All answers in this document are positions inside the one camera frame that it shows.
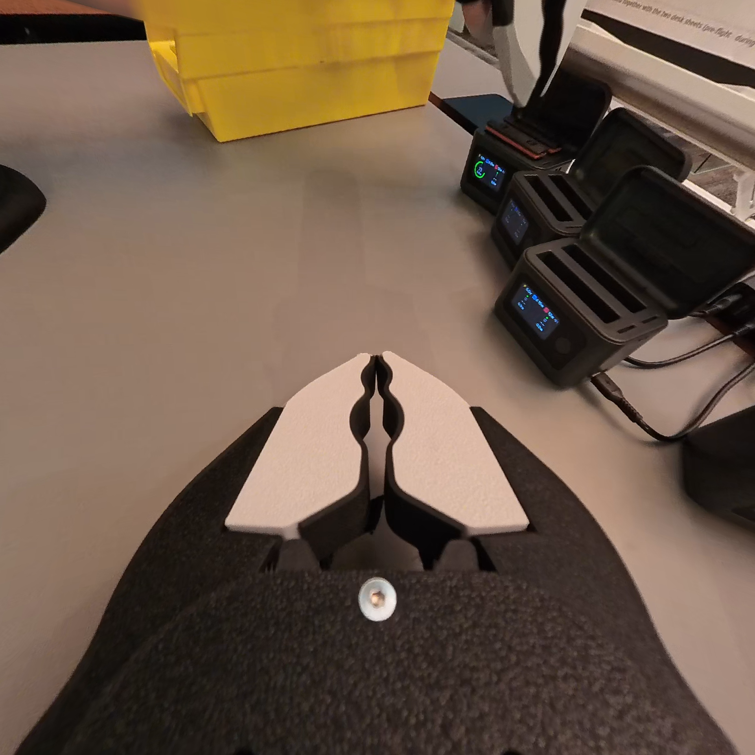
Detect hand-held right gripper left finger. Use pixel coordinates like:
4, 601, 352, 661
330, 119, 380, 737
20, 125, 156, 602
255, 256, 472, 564
225, 352, 379, 570

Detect dark blue smartphone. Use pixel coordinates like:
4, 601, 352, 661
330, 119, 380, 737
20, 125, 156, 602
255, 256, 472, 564
429, 93, 515, 135

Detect black battery charging case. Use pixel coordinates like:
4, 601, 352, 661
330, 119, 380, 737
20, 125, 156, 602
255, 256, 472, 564
460, 68, 613, 217
683, 406, 755, 527
494, 166, 755, 388
491, 107, 692, 272

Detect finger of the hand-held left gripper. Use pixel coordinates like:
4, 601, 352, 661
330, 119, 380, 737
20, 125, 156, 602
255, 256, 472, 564
491, 21, 547, 113
527, 0, 586, 129

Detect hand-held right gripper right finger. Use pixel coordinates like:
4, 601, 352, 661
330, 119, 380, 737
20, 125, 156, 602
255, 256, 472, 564
376, 350, 531, 572

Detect black chair armrest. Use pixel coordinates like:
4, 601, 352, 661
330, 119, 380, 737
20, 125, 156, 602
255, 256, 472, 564
0, 165, 48, 256

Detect printed paper sheet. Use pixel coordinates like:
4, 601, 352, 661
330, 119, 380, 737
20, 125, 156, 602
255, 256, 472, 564
581, 0, 755, 67

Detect yellow plastic bin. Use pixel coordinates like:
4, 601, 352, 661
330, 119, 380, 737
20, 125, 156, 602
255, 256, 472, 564
147, 0, 456, 144

